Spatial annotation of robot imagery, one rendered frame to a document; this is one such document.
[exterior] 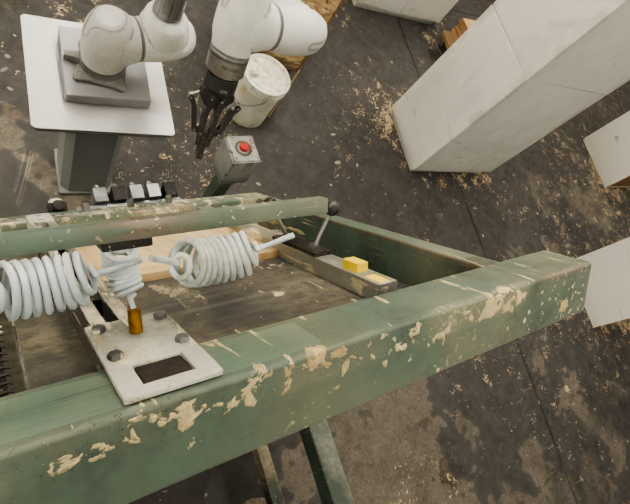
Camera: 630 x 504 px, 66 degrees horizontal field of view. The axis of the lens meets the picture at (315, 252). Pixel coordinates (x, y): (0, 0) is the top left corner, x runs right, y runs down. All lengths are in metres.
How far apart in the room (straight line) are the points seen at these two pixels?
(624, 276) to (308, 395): 4.04
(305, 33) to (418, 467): 2.47
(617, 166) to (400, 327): 5.26
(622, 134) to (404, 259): 4.74
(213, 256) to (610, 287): 4.14
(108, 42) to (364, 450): 2.27
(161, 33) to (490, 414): 2.88
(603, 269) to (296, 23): 3.77
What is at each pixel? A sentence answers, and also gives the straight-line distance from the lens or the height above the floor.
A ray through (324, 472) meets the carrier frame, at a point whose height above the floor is 0.79.
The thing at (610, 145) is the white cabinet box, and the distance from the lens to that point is 5.88.
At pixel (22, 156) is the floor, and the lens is 2.81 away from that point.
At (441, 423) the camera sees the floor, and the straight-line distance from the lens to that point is 3.23.
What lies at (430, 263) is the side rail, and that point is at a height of 1.60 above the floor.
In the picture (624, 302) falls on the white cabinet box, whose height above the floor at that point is 0.32.
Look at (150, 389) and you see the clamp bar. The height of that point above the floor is 1.91.
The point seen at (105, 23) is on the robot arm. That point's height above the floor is 1.07.
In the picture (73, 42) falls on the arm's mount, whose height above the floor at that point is 0.81.
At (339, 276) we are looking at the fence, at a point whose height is 1.56.
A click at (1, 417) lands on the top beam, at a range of 0.54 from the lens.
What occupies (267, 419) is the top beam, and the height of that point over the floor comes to 1.88.
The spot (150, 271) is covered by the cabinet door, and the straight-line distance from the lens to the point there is 1.15.
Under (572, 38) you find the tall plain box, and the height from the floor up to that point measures 1.39.
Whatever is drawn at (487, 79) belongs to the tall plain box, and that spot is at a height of 0.87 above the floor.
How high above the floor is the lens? 2.41
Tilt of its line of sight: 54 degrees down
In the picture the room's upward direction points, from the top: 52 degrees clockwise
